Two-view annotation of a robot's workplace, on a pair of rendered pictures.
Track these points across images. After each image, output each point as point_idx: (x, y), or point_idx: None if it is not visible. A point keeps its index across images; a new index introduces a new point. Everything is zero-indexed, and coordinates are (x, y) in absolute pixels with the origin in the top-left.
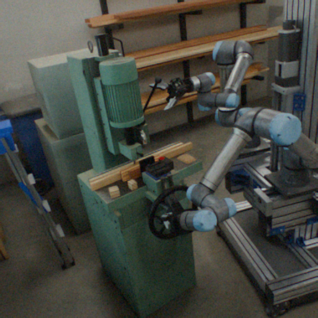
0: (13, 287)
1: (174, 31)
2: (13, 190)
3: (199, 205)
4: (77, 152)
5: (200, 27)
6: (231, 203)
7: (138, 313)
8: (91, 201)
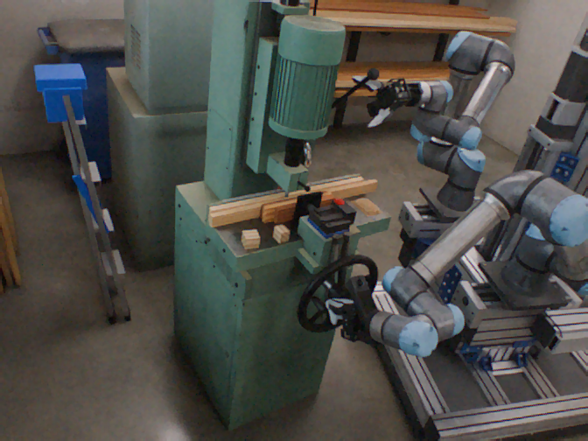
0: (26, 336)
1: None
2: (39, 170)
3: (403, 305)
4: (173, 142)
5: None
6: (460, 316)
7: (226, 421)
8: (192, 236)
